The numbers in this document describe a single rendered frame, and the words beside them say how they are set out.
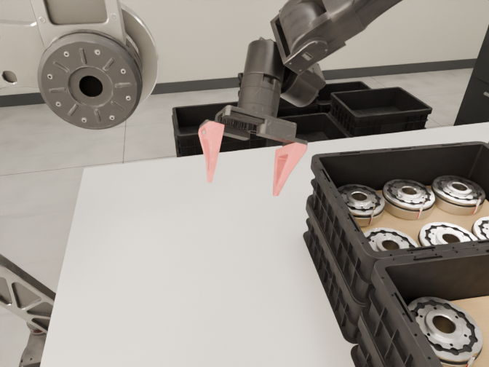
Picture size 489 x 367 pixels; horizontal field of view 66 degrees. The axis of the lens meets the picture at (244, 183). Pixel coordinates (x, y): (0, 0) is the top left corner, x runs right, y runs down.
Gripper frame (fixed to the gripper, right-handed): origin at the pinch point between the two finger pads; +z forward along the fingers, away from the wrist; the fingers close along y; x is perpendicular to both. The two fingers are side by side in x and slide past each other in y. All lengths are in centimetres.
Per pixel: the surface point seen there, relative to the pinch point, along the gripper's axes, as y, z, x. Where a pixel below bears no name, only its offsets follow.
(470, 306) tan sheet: 39.4, 12.2, -3.3
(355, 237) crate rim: 19.6, 4.5, 1.1
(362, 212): 29.1, -0.7, 13.5
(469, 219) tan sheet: 52, -3, 9
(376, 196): 34.0, -4.6, 16.1
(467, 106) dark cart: 160, -81, 112
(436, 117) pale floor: 213, -105, 189
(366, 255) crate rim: 19.8, 6.9, -1.9
